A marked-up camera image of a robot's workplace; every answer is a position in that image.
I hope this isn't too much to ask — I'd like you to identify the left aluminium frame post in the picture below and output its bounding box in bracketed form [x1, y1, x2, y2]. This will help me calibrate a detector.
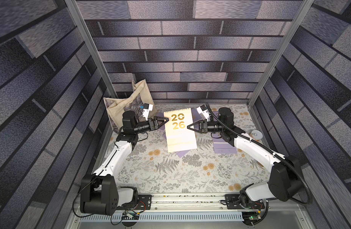
[65, 0, 118, 98]

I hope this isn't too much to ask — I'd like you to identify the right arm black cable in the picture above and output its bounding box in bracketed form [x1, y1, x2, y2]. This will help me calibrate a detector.
[205, 102, 313, 207]

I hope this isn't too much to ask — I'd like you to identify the pink 2026 desk calendar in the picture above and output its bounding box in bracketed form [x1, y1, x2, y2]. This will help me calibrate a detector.
[164, 108, 197, 153]

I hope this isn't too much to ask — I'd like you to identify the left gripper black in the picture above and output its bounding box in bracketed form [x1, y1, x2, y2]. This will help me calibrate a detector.
[133, 118, 169, 135]

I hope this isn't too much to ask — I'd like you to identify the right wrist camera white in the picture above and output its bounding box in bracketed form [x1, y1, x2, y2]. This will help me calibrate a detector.
[196, 105, 212, 121]

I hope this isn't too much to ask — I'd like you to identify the aluminium frame post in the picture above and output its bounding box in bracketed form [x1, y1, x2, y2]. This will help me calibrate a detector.
[247, 0, 314, 108]
[65, 0, 118, 98]

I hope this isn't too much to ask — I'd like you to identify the white orange round can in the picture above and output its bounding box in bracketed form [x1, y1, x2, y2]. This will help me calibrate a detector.
[249, 130, 263, 141]

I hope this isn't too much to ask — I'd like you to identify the beige Monet tote bag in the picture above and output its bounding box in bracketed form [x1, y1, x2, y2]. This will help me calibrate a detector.
[103, 80, 158, 134]

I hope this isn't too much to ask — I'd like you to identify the purple calendar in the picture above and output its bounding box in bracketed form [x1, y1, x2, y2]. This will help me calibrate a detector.
[176, 150, 190, 158]
[191, 108, 203, 130]
[212, 138, 237, 154]
[156, 113, 169, 132]

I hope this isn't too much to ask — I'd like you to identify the right aluminium frame post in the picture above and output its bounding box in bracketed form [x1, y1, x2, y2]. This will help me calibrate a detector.
[247, 0, 314, 108]

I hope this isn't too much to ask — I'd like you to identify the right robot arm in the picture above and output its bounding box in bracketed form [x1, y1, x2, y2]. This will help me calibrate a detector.
[187, 105, 312, 209]

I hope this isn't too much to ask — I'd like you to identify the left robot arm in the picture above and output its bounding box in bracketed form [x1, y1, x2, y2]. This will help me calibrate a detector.
[79, 110, 169, 216]

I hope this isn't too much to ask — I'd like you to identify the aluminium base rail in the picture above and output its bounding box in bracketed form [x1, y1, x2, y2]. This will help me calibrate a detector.
[65, 193, 315, 229]

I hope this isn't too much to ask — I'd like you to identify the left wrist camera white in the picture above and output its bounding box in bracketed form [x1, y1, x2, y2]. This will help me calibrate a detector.
[140, 103, 153, 121]

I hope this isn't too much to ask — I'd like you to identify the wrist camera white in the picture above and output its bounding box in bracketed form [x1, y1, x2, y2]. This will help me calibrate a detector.
[140, 103, 153, 121]
[196, 105, 212, 121]

